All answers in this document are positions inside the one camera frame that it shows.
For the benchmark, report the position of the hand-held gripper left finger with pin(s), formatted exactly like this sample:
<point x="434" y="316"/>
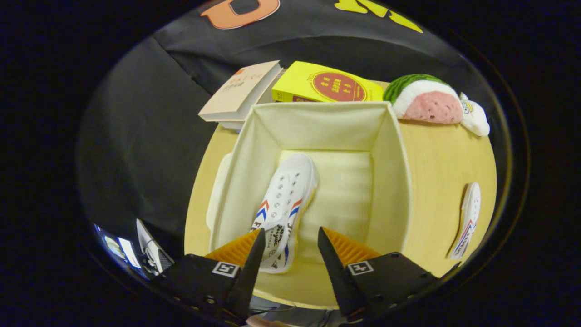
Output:
<point x="249" y="281"/>

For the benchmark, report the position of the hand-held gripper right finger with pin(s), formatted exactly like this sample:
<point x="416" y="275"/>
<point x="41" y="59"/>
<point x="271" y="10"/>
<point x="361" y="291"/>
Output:
<point x="338" y="277"/>

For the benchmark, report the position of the white fabric storage box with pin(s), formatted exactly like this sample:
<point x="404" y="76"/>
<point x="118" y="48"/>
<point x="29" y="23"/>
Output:
<point x="345" y="181"/>

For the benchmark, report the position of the white striped canvas shoe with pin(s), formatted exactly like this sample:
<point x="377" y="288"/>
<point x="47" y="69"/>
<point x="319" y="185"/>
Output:
<point x="470" y="213"/>
<point x="286" y="190"/>

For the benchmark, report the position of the white flat device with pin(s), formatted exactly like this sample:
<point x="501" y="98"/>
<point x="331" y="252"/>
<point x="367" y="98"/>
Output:
<point x="152" y="250"/>

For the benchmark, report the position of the lit computer screen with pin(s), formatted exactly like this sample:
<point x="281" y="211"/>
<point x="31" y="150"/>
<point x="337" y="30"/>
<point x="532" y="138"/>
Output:
<point x="119" y="249"/>

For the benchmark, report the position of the black backdrop cloth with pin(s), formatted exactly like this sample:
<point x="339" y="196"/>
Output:
<point x="136" y="136"/>

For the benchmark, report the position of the beige paperback book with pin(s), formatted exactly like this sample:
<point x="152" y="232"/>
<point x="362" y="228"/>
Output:
<point x="240" y="88"/>

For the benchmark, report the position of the watermelon slice plush toy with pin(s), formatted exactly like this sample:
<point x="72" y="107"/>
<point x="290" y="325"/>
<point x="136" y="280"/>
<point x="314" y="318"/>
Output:
<point x="431" y="106"/>

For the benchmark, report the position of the yellow book with red circle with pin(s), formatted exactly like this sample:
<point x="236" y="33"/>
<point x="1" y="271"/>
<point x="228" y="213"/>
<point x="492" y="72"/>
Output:
<point x="299" y="81"/>

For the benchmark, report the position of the white plush toy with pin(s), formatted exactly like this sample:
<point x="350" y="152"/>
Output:
<point x="476" y="120"/>

